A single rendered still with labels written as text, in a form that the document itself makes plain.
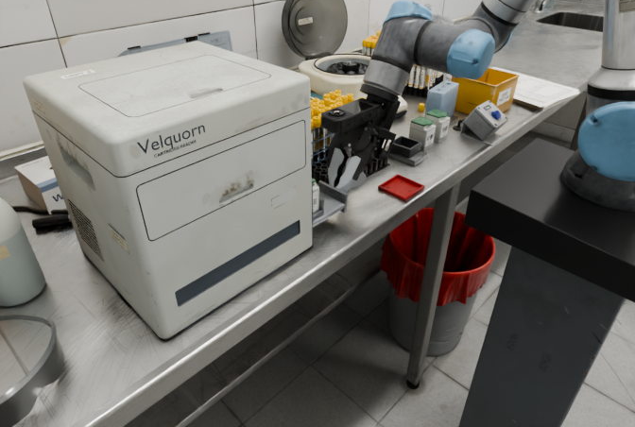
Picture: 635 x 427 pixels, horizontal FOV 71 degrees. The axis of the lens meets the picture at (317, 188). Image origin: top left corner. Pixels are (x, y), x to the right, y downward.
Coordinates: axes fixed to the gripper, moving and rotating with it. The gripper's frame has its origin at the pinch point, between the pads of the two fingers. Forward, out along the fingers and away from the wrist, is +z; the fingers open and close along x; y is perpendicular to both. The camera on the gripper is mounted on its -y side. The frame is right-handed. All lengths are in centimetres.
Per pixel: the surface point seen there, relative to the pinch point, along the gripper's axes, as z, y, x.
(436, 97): -26.1, 37.6, 7.5
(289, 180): -1.9, -18.2, -4.5
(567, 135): -57, 277, 27
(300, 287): 13.9, -11.5, -8.5
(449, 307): 31, 76, -5
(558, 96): -42, 79, -8
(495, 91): -34, 51, -1
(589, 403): 44, 108, -49
